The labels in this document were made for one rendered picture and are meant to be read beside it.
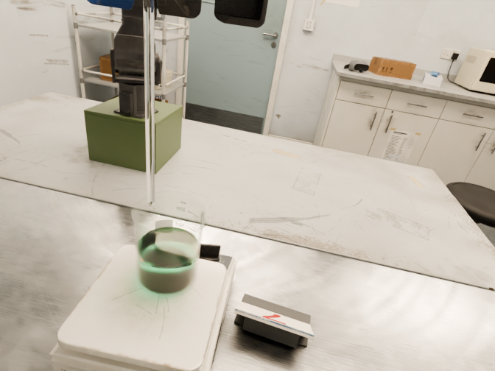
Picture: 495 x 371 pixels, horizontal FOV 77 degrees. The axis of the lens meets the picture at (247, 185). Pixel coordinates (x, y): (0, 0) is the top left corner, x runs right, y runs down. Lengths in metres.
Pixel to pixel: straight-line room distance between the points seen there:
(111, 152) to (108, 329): 0.46
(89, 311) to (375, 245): 0.46
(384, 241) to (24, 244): 0.58
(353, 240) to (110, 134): 0.51
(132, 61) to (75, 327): 0.45
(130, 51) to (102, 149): 0.21
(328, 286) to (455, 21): 3.04
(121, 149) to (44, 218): 0.21
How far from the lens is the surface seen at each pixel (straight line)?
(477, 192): 1.79
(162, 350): 0.29
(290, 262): 0.50
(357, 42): 3.19
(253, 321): 0.39
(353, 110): 2.69
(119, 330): 0.30
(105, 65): 2.63
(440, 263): 0.65
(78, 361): 0.32
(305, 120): 3.29
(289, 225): 0.58
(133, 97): 0.66
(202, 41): 3.29
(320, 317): 0.45
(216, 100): 3.34
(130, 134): 0.67
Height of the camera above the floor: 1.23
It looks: 30 degrees down
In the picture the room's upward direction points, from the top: 10 degrees clockwise
